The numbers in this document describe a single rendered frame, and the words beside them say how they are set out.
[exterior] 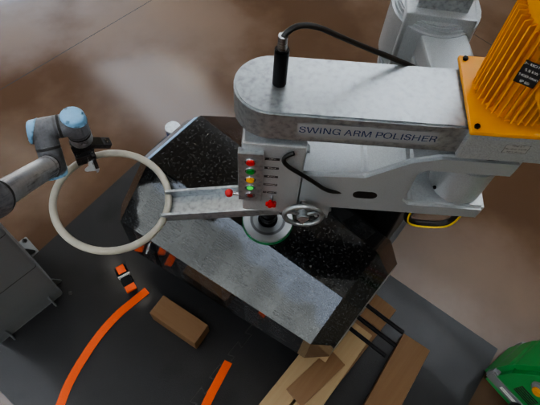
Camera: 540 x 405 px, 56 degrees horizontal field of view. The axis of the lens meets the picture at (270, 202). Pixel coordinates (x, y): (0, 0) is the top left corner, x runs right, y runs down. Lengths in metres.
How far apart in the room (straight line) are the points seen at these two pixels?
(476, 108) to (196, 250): 1.36
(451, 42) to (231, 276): 1.29
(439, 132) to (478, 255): 1.94
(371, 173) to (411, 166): 0.13
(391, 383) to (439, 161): 1.52
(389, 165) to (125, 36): 2.92
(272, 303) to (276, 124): 0.99
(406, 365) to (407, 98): 1.73
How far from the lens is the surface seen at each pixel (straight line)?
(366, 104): 1.47
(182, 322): 2.81
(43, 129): 2.10
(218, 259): 2.28
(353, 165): 1.70
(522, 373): 2.82
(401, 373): 2.90
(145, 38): 4.17
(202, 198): 2.14
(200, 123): 2.50
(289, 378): 2.67
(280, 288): 2.19
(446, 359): 3.06
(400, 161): 1.65
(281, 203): 1.83
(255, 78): 1.49
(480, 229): 3.46
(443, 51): 2.02
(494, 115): 1.54
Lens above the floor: 2.82
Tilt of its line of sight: 61 degrees down
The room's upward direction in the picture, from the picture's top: 5 degrees clockwise
